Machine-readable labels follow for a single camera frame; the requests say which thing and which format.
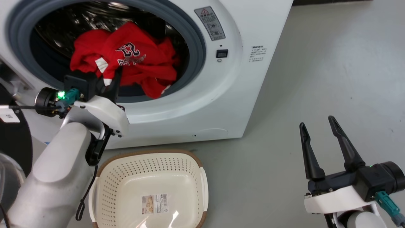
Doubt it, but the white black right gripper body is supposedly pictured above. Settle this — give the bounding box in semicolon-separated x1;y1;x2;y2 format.
304;170;379;215

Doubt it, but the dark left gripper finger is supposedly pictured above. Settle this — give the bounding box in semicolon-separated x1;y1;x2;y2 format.
107;67;123;103
95;73;107;96

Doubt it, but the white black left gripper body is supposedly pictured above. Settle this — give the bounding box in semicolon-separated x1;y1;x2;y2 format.
73;81;129;138

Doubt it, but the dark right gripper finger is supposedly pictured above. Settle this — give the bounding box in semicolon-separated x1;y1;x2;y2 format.
299;122;326;181
328;116;366;173

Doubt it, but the red basketball jersey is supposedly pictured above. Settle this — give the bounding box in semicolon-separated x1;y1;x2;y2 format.
70;22;181;99

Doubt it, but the cream perforated laundry basket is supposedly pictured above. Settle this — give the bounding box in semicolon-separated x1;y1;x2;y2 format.
88;149;209;228

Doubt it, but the steel washing machine drum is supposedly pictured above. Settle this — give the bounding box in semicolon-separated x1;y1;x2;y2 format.
30;1;190;97

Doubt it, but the white front-load washing machine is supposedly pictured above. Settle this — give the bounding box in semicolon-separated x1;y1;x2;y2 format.
0;0;293;150

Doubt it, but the dark glass washing machine door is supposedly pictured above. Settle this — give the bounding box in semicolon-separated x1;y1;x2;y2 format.
0;60;34;219

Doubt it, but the grey rubber door gasket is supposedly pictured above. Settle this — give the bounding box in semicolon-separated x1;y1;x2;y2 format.
6;0;207;104

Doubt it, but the white paper tag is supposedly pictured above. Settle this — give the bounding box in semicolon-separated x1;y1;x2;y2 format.
0;106;20;124

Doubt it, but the round filter cover panel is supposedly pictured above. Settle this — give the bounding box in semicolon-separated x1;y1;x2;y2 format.
194;128;229;140

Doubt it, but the product label sticker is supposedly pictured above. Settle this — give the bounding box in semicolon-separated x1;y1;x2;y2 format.
141;193;168;214

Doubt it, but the grey warning sticker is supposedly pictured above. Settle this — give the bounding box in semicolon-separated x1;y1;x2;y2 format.
194;6;226;41

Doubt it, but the small printed text sticker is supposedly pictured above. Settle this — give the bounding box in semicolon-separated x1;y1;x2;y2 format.
248;45;269;62

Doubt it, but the teal left camera plug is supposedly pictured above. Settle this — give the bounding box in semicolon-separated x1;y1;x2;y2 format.
56;88;80;112

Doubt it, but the teal camera plug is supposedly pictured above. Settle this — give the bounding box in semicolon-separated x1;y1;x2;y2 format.
375;191;405;227
56;88;80;112

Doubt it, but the teal right camera plug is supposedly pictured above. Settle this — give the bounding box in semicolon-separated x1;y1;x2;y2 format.
375;191;405;227

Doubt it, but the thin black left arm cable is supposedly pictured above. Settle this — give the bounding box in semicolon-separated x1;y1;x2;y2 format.
75;165;99;222

